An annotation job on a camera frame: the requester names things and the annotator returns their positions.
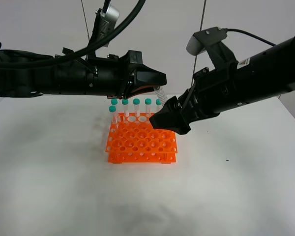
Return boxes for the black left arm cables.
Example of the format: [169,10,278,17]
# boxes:
[55,0,147,61]

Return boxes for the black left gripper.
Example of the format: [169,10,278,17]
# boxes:
[86,50,167,98]

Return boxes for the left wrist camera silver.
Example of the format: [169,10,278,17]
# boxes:
[89,0,119,45]

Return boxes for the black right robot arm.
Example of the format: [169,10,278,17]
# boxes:
[150,27,295,135]

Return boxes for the test tube teal cap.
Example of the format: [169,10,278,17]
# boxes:
[108,105,119,131]
[153,87,168,106]

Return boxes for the row tube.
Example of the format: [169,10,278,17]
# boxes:
[155,99,162,112]
[133,98,140,118]
[145,98,152,118]
[122,99,129,118]
[111,99,119,114]

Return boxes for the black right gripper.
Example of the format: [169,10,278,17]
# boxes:
[149,63,237,135]

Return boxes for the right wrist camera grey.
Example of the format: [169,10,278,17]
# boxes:
[186,26,228,55]

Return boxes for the orange test tube rack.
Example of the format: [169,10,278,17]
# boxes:
[105,113,177,164]

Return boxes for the black right camera cable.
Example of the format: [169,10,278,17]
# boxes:
[223,29,277,46]

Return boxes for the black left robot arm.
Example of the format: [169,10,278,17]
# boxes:
[0,50,167,99]

